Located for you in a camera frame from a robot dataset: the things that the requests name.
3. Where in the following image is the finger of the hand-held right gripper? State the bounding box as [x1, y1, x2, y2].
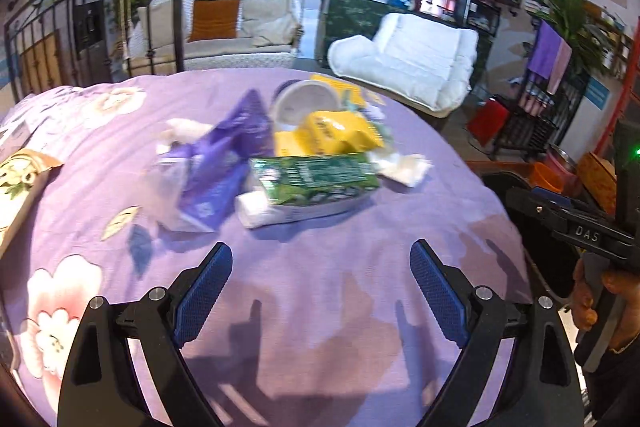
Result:
[504, 186, 571, 234]

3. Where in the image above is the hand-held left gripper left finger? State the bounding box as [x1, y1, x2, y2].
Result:
[57, 241, 236, 427]

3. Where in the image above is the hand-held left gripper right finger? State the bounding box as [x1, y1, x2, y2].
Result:
[409, 240, 587, 427]

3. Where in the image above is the clear plastic bag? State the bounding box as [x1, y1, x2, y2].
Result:
[142, 154, 201, 233]

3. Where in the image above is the purple plastic packet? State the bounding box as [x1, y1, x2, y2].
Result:
[177, 89, 276, 233]

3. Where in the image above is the green printed packet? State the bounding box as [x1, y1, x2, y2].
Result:
[249, 154, 382, 210]

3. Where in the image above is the yellow tissue packet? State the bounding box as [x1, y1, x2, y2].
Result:
[274, 109, 386, 158]

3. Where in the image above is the white plastic bowl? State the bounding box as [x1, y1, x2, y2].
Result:
[270, 79, 343, 135]

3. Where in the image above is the person's right forearm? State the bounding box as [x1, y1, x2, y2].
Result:
[574, 347, 640, 427]

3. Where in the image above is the person's right hand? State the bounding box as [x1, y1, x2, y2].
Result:
[571, 257, 640, 355]

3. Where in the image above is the pink basin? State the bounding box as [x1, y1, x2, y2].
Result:
[542, 146, 581, 192]

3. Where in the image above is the orange box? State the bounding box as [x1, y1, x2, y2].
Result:
[575, 152, 618, 215]

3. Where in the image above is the black metal rack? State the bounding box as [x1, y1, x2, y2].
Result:
[492, 19, 588, 162]

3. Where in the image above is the red bag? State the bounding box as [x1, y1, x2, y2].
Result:
[466, 99, 511, 150]

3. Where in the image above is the purple floral bedsheet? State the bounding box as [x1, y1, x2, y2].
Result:
[0, 68, 533, 427]

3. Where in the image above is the pink towel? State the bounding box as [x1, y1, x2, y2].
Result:
[546, 38, 573, 95]

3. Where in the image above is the purple towel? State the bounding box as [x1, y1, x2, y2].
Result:
[527, 22, 562, 80]

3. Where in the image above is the black display case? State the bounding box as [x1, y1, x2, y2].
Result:
[457, 0, 502, 38]

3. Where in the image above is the white padded lounge chair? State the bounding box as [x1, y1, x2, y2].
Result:
[327, 12, 480, 112]

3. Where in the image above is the large potted plant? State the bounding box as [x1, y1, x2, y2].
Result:
[530, 0, 616, 72]

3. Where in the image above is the white wicker swing sofa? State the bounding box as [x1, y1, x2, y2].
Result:
[122, 0, 303, 72]

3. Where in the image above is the green marble-pattern board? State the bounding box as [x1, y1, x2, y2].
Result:
[317, 0, 416, 70]

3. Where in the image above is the beige cushion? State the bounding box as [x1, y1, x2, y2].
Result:
[240, 0, 299, 48]
[136, 4, 193, 52]

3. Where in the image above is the orange cushion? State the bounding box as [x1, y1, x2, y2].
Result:
[187, 0, 242, 42]

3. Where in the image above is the wooden cabinet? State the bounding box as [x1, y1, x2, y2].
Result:
[20, 32, 66, 98]

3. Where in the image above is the black cabinet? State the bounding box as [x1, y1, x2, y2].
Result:
[72, 0, 108, 58]

